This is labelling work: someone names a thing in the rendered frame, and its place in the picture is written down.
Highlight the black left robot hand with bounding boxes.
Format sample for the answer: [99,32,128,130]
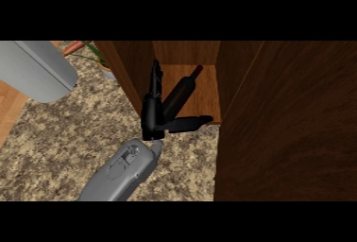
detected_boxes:
[140,59,215,142]

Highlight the dark wine bottle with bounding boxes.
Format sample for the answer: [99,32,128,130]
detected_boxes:
[161,64,205,122]

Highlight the brown wooden cabinet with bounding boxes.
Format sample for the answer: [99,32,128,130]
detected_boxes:
[93,40,265,126]

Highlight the dark wooden cabinet door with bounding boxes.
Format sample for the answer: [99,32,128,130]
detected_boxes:
[212,40,357,202]

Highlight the pale plant pot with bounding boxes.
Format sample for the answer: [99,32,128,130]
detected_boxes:
[96,61,118,81]

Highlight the green plant leaves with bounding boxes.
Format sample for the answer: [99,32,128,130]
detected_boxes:
[69,40,112,68]

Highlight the orange carrot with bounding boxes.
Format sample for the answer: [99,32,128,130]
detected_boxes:
[62,41,88,58]

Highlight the grey rounded appliance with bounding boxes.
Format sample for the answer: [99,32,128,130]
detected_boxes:
[0,40,79,104]

